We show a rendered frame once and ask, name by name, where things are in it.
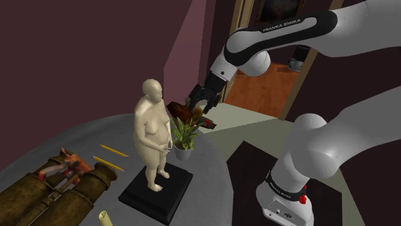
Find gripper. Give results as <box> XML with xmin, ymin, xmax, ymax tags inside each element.
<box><xmin>185</xmin><ymin>72</ymin><xmax>227</xmax><ymax>115</ymax></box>

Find dark red brown tool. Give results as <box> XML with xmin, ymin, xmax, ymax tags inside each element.
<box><xmin>166</xmin><ymin>101</ymin><xmax>217</xmax><ymax>130</ymax></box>

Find green potted plant grey pot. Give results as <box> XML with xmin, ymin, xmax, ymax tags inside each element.
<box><xmin>170</xmin><ymin>116</ymin><xmax>202</xmax><ymax>162</ymax></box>

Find beige nude statue black base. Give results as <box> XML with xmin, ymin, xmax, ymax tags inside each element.
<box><xmin>118</xmin><ymin>78</ymin><xmax>194</xmax><ymax>226</ymax></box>

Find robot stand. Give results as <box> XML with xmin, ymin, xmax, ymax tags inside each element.
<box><xmin>226</xmin><ymin>141</ymin><xmax>344</xmax><ymax>226</ymax></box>

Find yellow pencil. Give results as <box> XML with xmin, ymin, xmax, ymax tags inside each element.
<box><xmin>99</xmin><ymin>144</ymin><xmax>130</xmax><ymax>159</ymax></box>
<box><xmin>93</xmin><ymin>155</ymin><xmax>126</xmax><ymax>172</ymax></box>

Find round grey table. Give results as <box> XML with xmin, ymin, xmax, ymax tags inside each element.
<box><xmin>0</xmin><ymin>113</ymin><xmax>235</xmax><ymax>226</ymax></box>

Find red orange toy figure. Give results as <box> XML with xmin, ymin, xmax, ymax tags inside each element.
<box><xmin>38</xmin><ymin>147</ymin><xmax>94</xmax><ymax>183</ymax></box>

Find pale yellow candle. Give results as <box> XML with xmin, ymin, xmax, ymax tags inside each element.
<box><xmin>98</xmin><ymin>210</ymin><xmax>114</xmax><ymax>226</ymax></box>

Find large brass binoculars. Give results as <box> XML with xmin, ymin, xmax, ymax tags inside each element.
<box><xmin>0</xmin><ymin>150</ymin><xmax>119</xmax><ymax>226</ymax></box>

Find wooden door frame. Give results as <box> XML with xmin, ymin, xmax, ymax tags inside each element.
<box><xmin>220</xmin><ymin>0</ymin><xmax>345</xmax><ymax>121</ymax></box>

